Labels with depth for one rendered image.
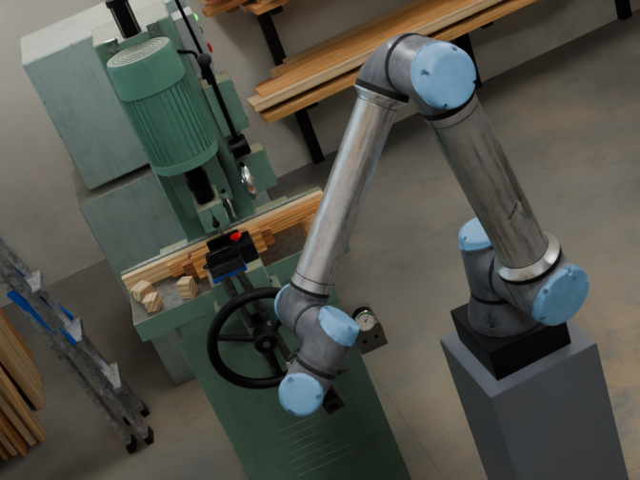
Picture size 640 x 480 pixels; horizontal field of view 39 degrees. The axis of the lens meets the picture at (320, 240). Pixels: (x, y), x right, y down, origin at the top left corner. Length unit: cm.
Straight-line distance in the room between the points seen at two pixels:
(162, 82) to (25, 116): 255
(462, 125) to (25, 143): 331
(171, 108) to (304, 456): 110
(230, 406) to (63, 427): 145
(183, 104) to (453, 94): 81
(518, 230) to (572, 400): 61
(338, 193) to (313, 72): 263
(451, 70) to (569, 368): 92
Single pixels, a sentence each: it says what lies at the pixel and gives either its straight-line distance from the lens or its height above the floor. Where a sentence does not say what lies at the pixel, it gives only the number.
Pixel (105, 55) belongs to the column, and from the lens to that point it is 249.
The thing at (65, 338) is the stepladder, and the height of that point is 55.
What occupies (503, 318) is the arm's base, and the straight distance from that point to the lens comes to 225.
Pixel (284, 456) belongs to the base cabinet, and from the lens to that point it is 271.
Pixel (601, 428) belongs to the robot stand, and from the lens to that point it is 250.
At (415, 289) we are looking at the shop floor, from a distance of 369.
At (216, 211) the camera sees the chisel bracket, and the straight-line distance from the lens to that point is 240.
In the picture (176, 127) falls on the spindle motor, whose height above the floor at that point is 132.
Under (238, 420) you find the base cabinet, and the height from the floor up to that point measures 49.
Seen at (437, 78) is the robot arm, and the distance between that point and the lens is 169.
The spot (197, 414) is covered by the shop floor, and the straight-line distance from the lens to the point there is 354.
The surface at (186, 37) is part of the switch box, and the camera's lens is 258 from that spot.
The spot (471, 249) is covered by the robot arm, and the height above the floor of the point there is 89.
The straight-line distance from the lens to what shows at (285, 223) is 249.
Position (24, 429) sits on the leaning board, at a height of 9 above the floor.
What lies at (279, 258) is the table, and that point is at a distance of 237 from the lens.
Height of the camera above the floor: 204
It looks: 28 degrees down
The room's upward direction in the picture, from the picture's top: 22 degrees counter-clockwise
